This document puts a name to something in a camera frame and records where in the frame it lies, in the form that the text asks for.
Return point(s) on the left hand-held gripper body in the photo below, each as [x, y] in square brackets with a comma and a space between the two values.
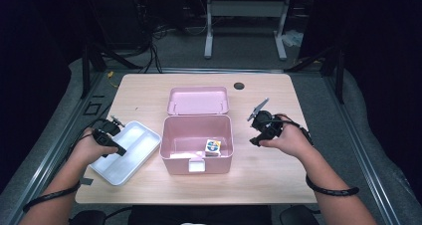
[106, 132]

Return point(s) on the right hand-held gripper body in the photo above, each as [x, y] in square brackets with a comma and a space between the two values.
[268, 123]

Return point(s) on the white divided tray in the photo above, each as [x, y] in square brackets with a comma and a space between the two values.
[127, 158]

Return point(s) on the small white printed box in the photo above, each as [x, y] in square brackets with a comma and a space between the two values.
[213, 147]

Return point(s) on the pink storage box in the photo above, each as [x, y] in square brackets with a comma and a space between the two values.
[199, 100]

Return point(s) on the person's left hand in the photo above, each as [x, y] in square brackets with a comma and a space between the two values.
[88, 150]

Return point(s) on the person's right hand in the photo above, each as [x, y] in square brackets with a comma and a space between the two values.
[293, 140]

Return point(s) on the grey tape strip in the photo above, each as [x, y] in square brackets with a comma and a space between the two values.
[86, 181]

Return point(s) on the black table grommet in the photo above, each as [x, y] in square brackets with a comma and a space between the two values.
[239, 86]

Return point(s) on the yellow tag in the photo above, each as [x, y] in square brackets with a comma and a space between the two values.
[110, 74]

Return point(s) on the black stand leg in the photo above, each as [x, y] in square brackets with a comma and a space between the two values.
[85, 72]
[339, 75]

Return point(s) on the clear plastic bag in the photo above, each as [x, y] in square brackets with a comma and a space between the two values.
[293, 38]

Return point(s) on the person's black clothing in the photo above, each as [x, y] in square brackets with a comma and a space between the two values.
[199, 215]

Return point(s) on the metal floor rail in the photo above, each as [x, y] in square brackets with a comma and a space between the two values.
[49, 145]
[361, 145]

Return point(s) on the white metal desk frame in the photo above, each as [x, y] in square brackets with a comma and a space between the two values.
[245, 9]

